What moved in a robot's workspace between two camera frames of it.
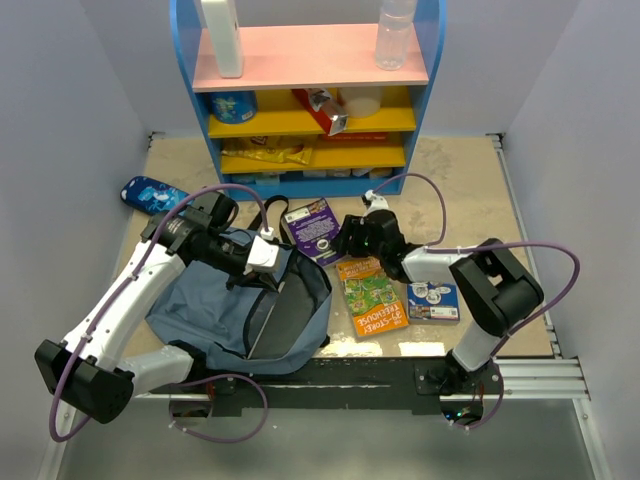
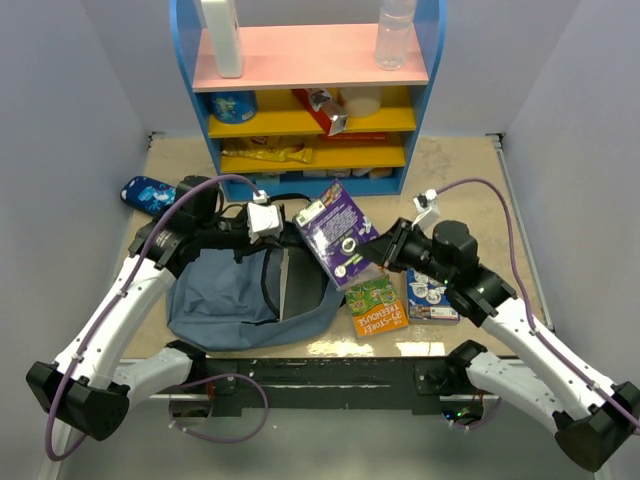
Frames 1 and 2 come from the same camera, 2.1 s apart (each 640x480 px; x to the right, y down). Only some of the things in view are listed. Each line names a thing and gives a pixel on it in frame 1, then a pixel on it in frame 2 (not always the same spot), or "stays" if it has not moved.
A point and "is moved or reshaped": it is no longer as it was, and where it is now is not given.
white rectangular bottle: x=226 y=37 stays
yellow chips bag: x=282 y=148 stays
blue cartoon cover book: x=433 y=303 stays
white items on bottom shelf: x=274 y=177 stays
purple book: x=312 y=229 is moved or reshaped
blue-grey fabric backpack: x=263 y=323 is moved or reshaped
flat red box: x=355 y=137 stays
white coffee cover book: x=262 y=314 -> x=283 y=282
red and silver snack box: x=323 y=109 stays
